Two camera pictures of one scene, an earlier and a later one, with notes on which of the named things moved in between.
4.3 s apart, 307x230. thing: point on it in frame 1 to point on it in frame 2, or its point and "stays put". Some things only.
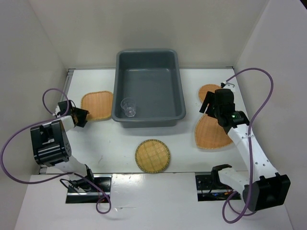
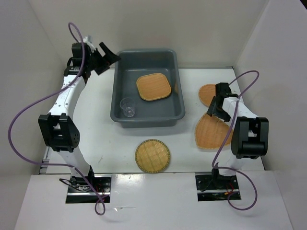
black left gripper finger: (82, 120) to (102, 68)
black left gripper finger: (80, 114) to (109, 56)
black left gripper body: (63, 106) to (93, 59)
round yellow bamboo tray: (152, 156) stays put
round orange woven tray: (204, 89) stays put
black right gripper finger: (206, 101) to (212, 108)
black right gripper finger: (210, 97) to (225, 116)
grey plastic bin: (147, 92) stays put
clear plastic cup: (129, 106) stays put
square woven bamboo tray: (99, 104) to (153, 86)
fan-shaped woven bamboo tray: (209, 134) stays put
